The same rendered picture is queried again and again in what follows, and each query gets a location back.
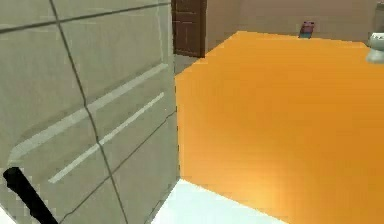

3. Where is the dark brown room door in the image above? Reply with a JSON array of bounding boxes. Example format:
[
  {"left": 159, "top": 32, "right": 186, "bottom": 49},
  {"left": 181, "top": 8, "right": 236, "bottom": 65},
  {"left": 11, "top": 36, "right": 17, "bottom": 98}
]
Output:
[{"left": 171, "top": 0, "right": 208, "bottom": 59}]

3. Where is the grey fridge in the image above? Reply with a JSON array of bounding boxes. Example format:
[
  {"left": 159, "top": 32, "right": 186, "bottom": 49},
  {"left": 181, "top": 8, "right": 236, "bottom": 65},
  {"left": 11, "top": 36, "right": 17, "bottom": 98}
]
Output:
[{"left": 0, "top": 0, "right": 181, "bottom": 224}]

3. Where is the white toilet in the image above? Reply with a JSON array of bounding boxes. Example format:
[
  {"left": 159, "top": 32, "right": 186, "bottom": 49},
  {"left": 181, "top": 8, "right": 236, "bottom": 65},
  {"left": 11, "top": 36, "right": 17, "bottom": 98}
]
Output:
[{"left": 365, "top": 1, "right": 384, "bottom": 65}]

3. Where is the black fridge handle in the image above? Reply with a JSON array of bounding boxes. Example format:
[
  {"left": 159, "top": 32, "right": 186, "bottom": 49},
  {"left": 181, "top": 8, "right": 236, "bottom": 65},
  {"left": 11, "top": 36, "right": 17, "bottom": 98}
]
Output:
[{"left": 2, "top": 166, "right": 59, "bottom": 224}]

